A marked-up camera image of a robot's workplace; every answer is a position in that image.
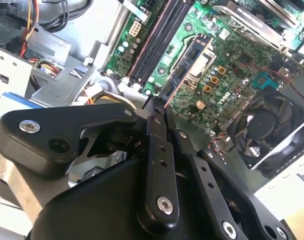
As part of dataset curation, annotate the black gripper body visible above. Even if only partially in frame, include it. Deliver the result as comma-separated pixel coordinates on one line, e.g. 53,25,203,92
26,157,293,240

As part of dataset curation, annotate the RAM stick with black chips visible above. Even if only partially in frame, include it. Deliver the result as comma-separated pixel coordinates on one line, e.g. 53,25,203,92
158,33,214,106

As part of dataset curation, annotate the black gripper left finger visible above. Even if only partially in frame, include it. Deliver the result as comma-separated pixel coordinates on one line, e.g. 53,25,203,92
0,97,180,230

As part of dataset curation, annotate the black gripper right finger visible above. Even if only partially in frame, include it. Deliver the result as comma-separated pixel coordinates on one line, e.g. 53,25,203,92
165,106,293,240

